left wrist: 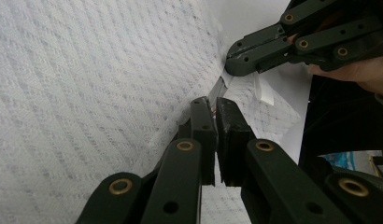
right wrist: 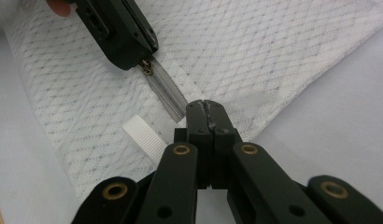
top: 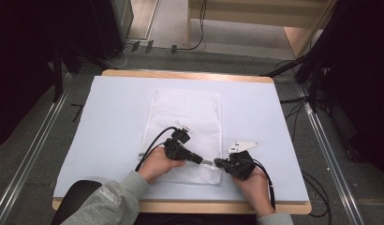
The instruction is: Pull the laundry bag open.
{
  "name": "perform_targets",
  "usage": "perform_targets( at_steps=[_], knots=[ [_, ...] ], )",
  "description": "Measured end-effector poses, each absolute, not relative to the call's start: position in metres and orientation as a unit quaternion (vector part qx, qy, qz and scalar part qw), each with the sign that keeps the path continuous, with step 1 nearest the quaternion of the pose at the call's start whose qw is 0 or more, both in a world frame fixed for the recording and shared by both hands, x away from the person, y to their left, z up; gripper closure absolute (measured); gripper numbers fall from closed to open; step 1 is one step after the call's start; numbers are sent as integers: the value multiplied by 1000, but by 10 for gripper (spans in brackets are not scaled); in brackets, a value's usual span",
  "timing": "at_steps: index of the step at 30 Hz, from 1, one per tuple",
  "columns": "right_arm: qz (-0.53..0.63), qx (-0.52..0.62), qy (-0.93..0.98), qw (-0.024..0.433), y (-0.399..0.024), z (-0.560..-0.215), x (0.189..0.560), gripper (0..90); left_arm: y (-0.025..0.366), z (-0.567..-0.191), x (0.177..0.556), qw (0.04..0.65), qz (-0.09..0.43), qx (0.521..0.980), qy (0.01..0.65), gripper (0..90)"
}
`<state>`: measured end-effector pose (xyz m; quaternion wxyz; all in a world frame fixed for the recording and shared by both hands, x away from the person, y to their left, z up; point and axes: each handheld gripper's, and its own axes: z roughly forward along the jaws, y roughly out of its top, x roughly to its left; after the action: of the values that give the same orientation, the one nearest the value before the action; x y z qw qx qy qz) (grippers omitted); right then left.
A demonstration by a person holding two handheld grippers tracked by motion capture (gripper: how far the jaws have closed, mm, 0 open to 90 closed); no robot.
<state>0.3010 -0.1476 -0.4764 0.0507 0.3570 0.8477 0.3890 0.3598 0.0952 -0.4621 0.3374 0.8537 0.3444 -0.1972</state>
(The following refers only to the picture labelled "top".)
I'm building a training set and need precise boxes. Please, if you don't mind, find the white table mat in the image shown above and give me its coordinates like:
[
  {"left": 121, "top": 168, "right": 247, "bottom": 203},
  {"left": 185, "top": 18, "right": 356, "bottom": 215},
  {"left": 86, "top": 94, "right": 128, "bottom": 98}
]
[{"left": 52, "top": 75, "right": 311, "bottom": 203}]

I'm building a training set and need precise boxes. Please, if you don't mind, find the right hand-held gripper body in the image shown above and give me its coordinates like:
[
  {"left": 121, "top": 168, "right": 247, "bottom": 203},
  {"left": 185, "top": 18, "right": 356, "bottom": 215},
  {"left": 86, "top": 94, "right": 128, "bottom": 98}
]
[{"left": 223, "top": 141, "right": 260, "bottom": 181}]

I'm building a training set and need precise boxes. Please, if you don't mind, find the white mesh laundry bag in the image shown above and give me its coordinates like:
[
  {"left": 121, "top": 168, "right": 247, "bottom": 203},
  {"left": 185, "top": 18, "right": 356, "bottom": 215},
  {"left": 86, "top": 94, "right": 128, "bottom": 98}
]
[{"left": 139, "top": 87, "right": 224, "bottom": 186}]

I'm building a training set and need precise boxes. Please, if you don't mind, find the person's left hand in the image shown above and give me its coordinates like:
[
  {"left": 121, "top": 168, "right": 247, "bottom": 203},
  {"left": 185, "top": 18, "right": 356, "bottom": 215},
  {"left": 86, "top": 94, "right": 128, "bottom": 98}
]
[{"left": 137, "top": 146, "right": 186, "bottom": 185}]

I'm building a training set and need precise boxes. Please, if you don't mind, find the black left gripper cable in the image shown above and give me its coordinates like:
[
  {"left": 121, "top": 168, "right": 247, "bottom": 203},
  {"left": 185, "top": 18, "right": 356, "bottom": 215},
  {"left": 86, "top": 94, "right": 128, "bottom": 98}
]
[{"left": 135, "top": 125, "right": 179, "bottom": 173}]

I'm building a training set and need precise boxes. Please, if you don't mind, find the white floor cable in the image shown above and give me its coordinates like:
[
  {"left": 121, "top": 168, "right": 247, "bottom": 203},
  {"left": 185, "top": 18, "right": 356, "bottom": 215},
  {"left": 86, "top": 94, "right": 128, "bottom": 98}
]
[{"left": 112, "top": 42, "right": 136, "bottom": 70}]

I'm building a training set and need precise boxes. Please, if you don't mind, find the black stand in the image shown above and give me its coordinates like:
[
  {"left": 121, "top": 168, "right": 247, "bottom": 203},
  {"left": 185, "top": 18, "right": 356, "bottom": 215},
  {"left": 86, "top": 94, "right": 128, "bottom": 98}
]
[
  {"left": 52, "top": 41, "right": 118, "bottom": 103},
  {"left": 259, "top": 51, "right": 327, "bottom": 114}
]

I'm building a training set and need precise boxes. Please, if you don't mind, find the black curtain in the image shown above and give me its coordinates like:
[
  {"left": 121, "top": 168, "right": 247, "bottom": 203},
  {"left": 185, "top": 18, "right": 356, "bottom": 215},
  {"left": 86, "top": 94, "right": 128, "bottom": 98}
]
[
  {"left": 0, "top": 0, "right": 125, "bottom": 150},
  {"left": 305, "top": 0, "right": 384, "bottom": 182}
]

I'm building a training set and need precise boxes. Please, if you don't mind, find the metal floor rail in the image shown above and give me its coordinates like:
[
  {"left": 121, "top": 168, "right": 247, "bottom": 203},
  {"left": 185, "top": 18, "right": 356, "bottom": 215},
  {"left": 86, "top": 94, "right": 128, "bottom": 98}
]
[
  {"left": 0, "top": 72, "right": 73, "bottom": 225},
  {"left": 296, "top": 83, "right": 366, "bottom": 225}
]

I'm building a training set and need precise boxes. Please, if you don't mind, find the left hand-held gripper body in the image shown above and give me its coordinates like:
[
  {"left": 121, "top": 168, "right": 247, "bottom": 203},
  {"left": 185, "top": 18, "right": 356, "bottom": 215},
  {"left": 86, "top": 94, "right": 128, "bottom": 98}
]
[{"left": 163, "top": 121, "right": 195, "bottom": 161}]

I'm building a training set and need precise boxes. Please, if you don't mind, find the person's right hand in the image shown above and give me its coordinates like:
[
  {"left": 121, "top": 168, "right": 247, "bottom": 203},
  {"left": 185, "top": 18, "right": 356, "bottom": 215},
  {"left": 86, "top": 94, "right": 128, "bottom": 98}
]
[{"left": 231, "top": 166, "right": 275, "bottom": 218}]

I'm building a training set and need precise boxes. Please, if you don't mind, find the black floor cable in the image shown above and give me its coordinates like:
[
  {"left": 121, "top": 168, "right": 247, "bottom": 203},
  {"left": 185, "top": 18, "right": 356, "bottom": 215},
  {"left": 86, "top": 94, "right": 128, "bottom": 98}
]
[
  {"left": 278, "top": 95, "right": 310, "bottom": 143},
  {"left": 301, "top": 170, "right": 333, "bottom": 218}
]

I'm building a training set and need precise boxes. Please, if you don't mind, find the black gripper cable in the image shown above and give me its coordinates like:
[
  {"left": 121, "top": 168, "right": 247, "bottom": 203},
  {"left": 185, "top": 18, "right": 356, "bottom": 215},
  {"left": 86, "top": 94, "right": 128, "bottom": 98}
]
[
  {"left": 251, "top": 158, "right": 277, "bottom": 211},
  {"left": 135, "top": 125, "right": 179, "bottom": 173}
]

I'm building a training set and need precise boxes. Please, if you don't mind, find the light wooden shelf frame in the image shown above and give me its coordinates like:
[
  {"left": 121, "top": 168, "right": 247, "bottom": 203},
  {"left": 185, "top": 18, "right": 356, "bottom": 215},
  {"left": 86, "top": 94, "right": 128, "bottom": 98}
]
[{"left": 185, "top": 0, "right": 338, "bottom": 59}]

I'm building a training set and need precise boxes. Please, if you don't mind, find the black hanging cable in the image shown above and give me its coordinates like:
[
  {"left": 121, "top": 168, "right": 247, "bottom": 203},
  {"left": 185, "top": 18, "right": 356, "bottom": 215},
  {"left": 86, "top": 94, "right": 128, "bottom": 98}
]
[{"left": 177, "top": 0, "right": 209, "bottom": 52}]

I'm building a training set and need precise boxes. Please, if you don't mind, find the wooden table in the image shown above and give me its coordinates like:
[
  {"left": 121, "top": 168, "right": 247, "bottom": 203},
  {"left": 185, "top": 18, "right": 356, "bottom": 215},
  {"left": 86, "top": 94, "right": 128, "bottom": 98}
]
[{"left": 52, "top": 68, "right": 313, "bottom": 216}]

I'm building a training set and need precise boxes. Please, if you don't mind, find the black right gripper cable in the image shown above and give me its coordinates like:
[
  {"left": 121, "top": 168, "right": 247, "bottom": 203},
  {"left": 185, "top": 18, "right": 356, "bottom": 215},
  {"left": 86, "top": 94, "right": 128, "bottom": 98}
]
[{"left": 251, "top": 158, "right": 277, "bottom": 211}]

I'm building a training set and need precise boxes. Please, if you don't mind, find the dark cabinet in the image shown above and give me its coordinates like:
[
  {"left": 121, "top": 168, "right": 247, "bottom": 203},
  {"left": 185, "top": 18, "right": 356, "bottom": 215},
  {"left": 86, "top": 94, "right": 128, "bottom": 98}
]
[{"left": 110, "top": 0, "right": 135, "bottom": 43}]

